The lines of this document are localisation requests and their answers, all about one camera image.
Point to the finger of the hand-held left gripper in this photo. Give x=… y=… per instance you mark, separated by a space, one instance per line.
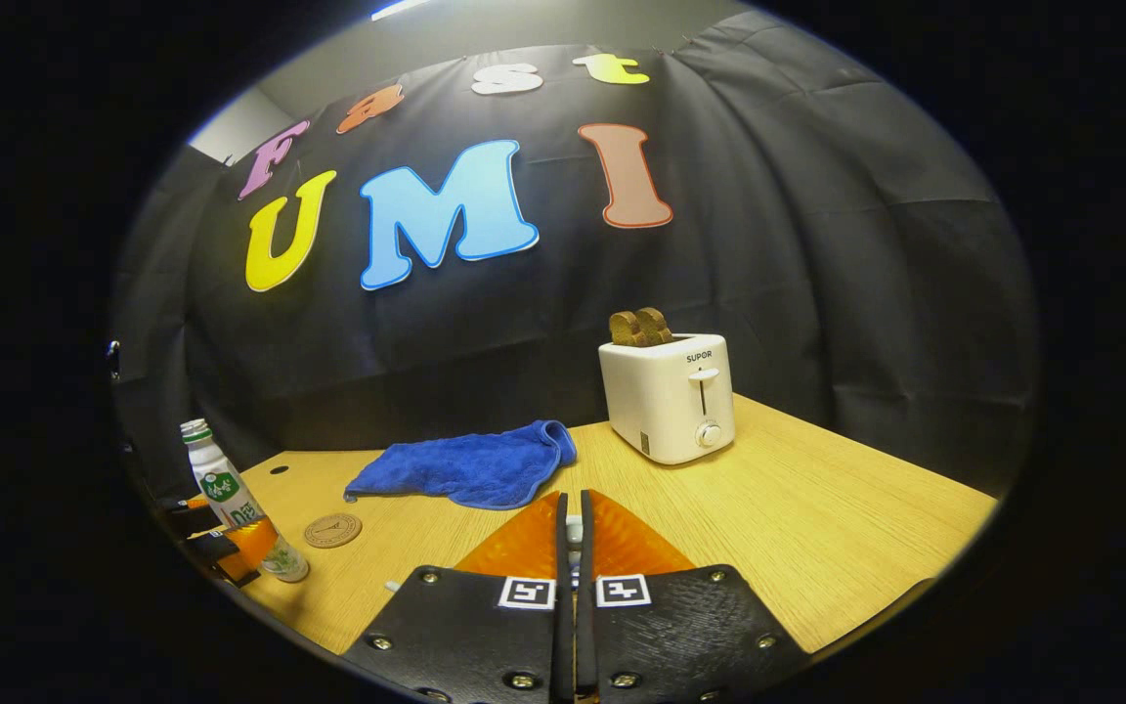
x=240 y=557
x=192 y=516

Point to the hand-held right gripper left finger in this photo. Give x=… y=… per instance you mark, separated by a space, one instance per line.
x=485 y=636

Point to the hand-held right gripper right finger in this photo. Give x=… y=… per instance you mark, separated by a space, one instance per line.
x=680 y=636

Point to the white water bottle green label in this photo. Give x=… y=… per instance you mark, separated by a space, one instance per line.
x=226 y=484

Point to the round brown coaster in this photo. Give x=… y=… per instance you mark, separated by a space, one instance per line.
x=333 y=530

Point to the blue towel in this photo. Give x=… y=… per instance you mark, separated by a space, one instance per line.
x=475 y=469

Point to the white toaster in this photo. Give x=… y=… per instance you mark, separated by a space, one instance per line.
x=661 y=401

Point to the brown toast slice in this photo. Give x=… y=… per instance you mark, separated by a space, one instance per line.
x=625 y=330
x=658 y=326

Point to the black backdrop cloth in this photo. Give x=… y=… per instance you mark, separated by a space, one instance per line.
x=817 y=244

